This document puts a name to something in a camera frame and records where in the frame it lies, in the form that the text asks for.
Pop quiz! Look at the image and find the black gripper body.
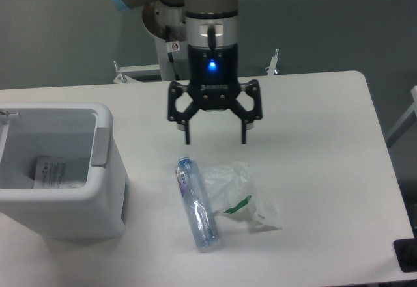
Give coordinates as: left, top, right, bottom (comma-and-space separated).
187, 44, 240, 111

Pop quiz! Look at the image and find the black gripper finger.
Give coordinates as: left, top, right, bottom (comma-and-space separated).
167, 81, 202, 146
231, 79, 263, 144

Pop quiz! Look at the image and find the clear plastic bag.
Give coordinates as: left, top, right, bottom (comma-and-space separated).
202, 161, 283, 232

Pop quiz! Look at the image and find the clear plastic water bottle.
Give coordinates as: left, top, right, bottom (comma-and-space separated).
175, 154, 221, 253

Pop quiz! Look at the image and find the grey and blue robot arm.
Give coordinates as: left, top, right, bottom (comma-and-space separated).
112, 0, 263, 144

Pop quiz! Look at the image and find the white plastic trash can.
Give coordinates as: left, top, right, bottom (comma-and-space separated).
1, 102, 128, 239

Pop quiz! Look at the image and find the white printed wrapper in bin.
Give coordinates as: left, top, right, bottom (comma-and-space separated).
33, 156, 89, 189

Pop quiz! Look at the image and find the black device at table edge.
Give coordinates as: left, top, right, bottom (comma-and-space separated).
394, 238, 416, 273

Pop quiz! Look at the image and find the black cable on pedestal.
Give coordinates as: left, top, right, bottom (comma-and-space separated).
164, 25, 181, 81

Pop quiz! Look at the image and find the right levelling bolt bracket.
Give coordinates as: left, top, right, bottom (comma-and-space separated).
266, 48, 280, 76

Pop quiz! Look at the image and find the levelling bolt bracket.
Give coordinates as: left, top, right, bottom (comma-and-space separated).
113, 60, 127, 84
266, 48, 280, 76

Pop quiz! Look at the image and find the left levelling bolt bracket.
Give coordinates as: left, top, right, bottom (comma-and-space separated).
113, 60, 127, 84

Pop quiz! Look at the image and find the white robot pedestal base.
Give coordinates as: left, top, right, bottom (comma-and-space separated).
142, 1, 190, 81

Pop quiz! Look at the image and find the white metal frame at right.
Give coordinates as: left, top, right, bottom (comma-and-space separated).
385, 86, 416, 148

